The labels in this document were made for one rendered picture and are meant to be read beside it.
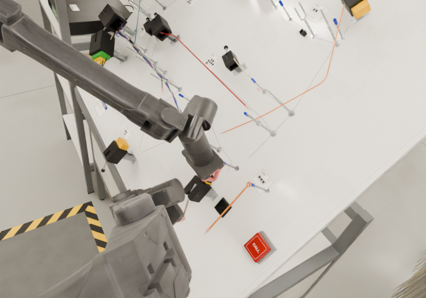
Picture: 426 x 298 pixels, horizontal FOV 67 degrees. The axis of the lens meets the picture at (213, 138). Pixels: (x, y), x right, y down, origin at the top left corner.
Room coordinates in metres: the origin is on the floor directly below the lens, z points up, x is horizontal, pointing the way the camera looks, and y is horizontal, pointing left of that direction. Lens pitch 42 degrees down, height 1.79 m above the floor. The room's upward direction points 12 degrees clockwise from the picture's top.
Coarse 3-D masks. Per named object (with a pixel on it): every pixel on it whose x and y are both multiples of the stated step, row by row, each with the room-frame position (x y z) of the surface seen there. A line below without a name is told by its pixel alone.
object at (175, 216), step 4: (168, 208) 0.47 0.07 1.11; (172, 208) 0.48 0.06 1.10; (176, 208) 0.48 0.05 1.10; (168, 212) 0.46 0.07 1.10; (172, 212) 0.47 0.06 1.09; (176, 212) 0.46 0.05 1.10; (172, 216) 0.46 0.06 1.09; (176, 216) 0.46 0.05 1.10; (180, 216) 0.45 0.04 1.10; (172, 220) 0.45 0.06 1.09; (176, 220) 0.45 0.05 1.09; (180, 220) 0.45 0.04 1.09; (172, 224) 0.44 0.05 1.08
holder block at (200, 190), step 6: (192, 180) 0.55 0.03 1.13; (198, 180) 0.55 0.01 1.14; (186, 186) 0.54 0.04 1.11; (192, 186) 0.54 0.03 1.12; (198, 186) 0.53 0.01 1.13; (204, 186) 0.54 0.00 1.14; (210, 186) 0.55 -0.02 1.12; (186, 192) 0.53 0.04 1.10; (192, 192) 0.53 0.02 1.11; (198, 192) 0.52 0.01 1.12; (204, 192) 0.54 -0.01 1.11; (192, 198) 0.51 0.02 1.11; (198, 198) 0.53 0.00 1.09
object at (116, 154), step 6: (114, 144) 0.73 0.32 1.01; (108, 150) 0.72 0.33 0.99; (114, 150) 0.71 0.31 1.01; (120, 150) 0.72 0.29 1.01; (126, 150) 0.73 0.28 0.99; (108, 156) 0.70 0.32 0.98; (114, 156) 0.70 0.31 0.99; (120, 156) 0.72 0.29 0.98; (126, 156) 0.74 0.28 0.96; (132, 156) 0.77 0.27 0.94; (114, 162) 0.70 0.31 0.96; (132, 162) 0.74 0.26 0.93
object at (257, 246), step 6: (258, 234) 0.44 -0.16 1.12; (252, 240) 0.43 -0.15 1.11; (258, 240) 0.43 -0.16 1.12; (264, 240) 0.43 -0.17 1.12; (246, 246) 0.42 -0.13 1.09; (252, 246) 0.42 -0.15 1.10; (258, 246) 0.41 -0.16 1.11; (264, 246) 0.41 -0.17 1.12; (252, 252) 0.40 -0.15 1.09; (258, 252) 0.40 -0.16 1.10; (264, 252) 0.40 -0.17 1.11; (252, 258) 0.39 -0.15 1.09; (258, 258) 0.39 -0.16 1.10
